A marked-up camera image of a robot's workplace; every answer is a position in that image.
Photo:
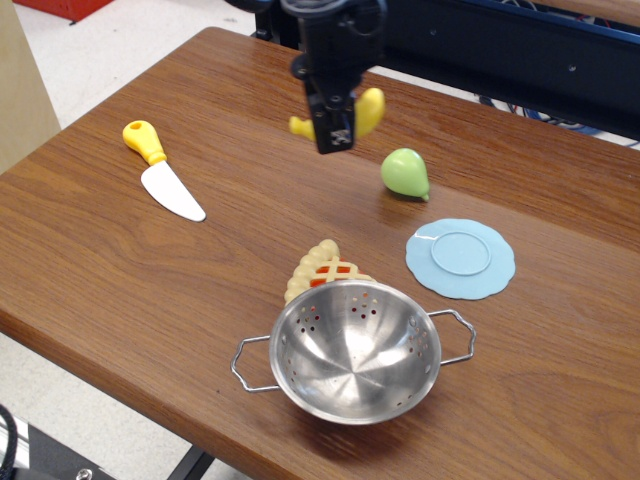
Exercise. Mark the light blue toy plate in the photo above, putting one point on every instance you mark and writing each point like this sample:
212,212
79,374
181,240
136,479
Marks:
460,259

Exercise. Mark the yellow toy banana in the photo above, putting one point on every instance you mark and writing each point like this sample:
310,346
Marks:
369,111

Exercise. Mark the red box on floor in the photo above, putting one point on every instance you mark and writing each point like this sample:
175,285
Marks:
74,10

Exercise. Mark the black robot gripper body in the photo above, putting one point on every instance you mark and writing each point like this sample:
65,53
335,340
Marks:
340,41

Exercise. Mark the green toy pear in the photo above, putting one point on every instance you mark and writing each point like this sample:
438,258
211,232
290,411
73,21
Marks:
404,172

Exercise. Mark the black table leg frame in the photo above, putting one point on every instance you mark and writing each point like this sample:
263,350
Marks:
36,455

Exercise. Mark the black and blue metal rail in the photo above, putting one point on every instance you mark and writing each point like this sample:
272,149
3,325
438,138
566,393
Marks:
542,58

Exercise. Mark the toy pie slice lattice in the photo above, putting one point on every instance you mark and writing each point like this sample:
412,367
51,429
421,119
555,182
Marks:
322,264

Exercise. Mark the beige wooden cabinet side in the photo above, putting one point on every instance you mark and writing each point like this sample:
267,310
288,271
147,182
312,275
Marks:
28,119

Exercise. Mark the yellow handled toy knife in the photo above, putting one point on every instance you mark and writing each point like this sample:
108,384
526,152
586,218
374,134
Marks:
159,179

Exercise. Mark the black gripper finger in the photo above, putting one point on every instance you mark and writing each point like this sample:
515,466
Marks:
333,119

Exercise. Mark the steel colander with handles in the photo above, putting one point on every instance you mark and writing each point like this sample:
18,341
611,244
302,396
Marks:
356,352

